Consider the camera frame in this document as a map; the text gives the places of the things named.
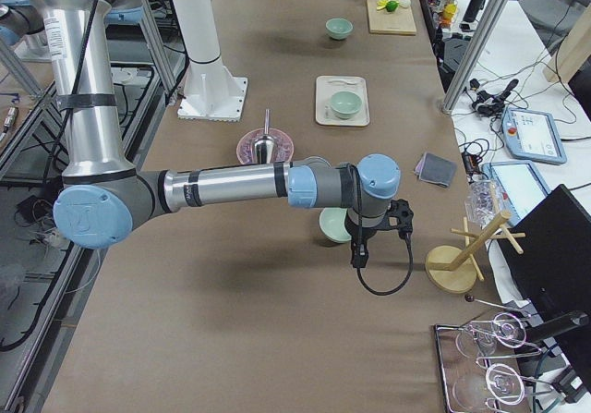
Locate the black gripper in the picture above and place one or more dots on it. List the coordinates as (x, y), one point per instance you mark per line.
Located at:
(356, 234)

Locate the green bowl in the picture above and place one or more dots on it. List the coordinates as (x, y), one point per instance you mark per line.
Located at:
(345, 104)
(339, 29)
(332, 224)

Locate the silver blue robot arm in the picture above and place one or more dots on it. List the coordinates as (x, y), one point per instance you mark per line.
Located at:
(105, 197)

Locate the wooden mug tree stand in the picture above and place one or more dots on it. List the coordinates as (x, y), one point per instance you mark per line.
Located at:
(455, 270)

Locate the clear plastic cup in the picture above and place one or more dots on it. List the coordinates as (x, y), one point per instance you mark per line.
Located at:
(484, 200)

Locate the green bowl on tray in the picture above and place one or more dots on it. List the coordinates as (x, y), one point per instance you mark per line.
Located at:
(345, 104)

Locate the beige plastic tray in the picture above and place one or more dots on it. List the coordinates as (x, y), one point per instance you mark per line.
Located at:
(324, 115)

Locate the pink bowl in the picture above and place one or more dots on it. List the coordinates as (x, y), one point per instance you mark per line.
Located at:
(283, 152)

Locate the white spoon on tray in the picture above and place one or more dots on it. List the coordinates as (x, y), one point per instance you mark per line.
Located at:
(344, 81)

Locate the blue teach pendant tablet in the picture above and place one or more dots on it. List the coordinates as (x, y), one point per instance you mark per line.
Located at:
(532, 135)

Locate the black computer monitor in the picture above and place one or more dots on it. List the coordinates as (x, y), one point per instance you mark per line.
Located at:
(554, 274)

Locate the wooden cutting board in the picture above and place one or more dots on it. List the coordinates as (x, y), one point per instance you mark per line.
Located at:
(399, 22)

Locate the green lime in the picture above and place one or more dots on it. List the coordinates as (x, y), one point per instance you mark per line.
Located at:
(391, 6)

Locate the black water bottle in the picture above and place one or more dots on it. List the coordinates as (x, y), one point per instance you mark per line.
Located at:
(472, 10)

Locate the black wire glass rack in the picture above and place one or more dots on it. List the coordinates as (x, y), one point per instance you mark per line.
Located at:
(503, 360)

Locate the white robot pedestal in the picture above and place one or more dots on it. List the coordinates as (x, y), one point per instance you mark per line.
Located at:
(210, 91)

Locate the aluminium frame post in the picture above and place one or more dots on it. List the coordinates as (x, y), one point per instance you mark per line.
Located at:
(473, 51)

